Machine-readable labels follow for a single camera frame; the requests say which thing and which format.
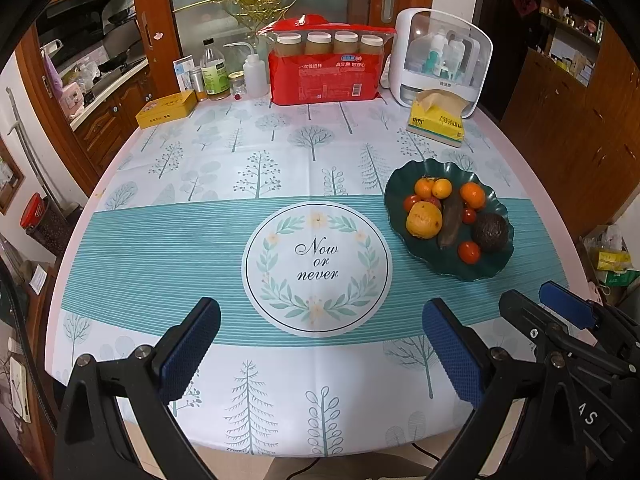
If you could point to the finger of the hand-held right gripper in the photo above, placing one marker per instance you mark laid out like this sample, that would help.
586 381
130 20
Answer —
567 302
522 312

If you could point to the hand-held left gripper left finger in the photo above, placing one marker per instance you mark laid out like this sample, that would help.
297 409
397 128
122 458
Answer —
192 350

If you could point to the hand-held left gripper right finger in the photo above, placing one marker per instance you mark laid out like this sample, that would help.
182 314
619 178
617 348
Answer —
452 355

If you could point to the dark avocado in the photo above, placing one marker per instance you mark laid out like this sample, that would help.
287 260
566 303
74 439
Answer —
491 231

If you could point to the brown overripe banana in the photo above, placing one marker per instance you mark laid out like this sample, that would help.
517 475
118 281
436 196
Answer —
451 220

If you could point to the orange mandarin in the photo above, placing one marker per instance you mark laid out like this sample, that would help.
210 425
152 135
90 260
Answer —
425 187
472 195

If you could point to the large yellow orange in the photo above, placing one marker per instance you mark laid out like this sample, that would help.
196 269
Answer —
424 220

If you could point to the small yellow-orange kumquat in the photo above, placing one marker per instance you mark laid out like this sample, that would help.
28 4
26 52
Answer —
442 188

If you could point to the dark green scalloped plate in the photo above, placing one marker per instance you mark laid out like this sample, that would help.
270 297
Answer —
400 185

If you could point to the plastic bag with yellow packets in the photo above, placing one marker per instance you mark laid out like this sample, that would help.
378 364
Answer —
610 260

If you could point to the white power strip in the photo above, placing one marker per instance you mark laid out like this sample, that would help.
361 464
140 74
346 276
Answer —
20 390

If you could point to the wooden shelf cabinet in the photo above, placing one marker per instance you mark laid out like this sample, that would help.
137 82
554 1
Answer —
565 120

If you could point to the red-lid clear canister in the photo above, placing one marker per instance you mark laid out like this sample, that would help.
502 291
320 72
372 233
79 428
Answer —
42 225

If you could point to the yellow tissue pack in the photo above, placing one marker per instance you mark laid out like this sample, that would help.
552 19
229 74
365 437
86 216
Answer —
440 120

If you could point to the yellow tin box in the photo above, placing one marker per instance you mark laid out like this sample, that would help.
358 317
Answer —
165 110

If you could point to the small metal can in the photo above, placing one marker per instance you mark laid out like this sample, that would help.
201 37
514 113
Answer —
198 85

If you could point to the teal bottle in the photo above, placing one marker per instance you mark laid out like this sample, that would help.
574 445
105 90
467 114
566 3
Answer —
430 64

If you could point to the white plastic bottle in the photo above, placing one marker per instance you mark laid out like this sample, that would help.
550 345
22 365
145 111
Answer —
437 45
456 55

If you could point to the small clear glass jar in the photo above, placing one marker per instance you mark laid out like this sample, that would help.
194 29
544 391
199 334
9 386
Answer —
237 85

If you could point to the green-label glass bottle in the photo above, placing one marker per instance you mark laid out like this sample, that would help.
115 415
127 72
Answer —
215 77

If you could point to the pink box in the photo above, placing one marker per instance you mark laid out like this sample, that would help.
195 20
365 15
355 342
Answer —
73 97

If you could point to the white and blue carton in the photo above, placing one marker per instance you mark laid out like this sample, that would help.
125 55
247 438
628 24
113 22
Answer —
184 70

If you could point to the white clear-door storage box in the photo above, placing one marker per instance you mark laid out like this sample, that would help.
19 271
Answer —
400 60

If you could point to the kitchen countertop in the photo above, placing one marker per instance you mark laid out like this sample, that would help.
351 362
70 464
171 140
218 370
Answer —
115 80

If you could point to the white squeeze wash bottle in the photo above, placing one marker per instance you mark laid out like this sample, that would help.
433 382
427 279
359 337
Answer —
256 75

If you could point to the red paper cup package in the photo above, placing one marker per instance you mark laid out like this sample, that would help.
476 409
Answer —
320 80

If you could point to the red paper door decoration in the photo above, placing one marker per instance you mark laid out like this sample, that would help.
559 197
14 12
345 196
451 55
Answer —
524 3

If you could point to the white-lid brown jar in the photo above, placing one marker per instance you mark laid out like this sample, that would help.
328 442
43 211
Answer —
371 45
346 42
318 43
290 45

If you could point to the range hood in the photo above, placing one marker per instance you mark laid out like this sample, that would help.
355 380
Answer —
85 10

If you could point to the wooden picture frame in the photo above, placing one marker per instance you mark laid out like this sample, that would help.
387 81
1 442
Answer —
10 180

